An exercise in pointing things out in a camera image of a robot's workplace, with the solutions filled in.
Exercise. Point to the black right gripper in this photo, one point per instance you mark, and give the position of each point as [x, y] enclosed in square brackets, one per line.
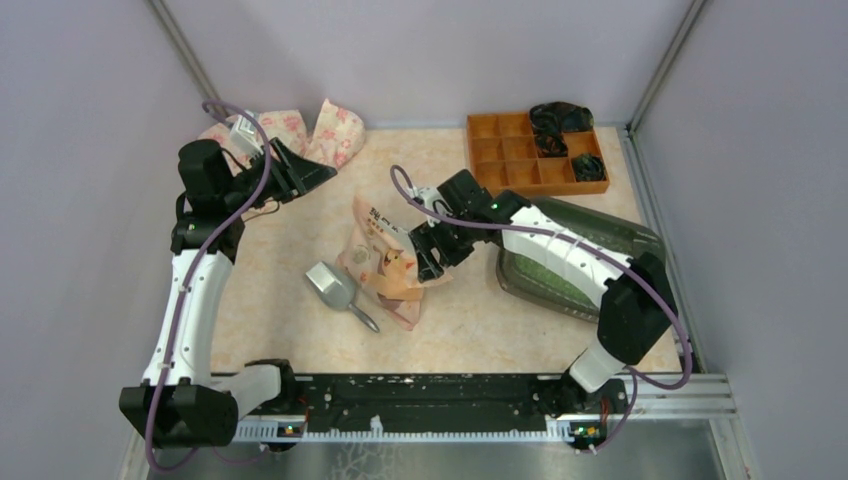
[426, 238]

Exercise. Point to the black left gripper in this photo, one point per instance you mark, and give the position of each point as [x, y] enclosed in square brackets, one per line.
[294, 174]

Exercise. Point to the orange cat litter bag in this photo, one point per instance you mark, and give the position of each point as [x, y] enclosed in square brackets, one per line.
[380, 257]

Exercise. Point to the grey metal scoop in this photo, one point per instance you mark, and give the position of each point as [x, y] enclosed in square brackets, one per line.
[338, 291]

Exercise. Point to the piano-key bag clip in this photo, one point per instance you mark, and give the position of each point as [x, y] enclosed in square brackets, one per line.
[397, 225]

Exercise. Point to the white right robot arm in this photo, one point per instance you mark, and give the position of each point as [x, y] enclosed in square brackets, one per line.
[632, 294]

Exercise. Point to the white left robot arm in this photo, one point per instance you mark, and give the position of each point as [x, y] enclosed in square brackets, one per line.
[177, 403]

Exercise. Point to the dark green litter box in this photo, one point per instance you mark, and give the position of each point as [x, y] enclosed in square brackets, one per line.
[530, 281]

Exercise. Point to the pink patterned cloth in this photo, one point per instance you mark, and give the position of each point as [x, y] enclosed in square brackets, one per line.
[337, 136]

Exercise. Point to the orange compartment tray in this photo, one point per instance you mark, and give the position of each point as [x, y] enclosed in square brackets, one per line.
[502, 155]

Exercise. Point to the dark cloth on tray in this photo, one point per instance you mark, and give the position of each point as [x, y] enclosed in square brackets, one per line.
[551, 121]

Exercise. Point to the small dark cloth ball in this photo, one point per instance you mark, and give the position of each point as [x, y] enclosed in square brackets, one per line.
[588, 168]

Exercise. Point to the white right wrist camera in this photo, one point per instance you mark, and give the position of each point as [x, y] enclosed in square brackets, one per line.
[431, 200]

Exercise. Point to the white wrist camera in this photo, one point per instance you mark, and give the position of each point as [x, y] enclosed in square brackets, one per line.
[246, 136]
[431, 200]

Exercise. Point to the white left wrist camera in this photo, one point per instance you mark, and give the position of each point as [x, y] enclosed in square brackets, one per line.
[246, 136]

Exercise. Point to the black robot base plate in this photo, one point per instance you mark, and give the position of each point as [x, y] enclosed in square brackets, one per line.
[436, 408]

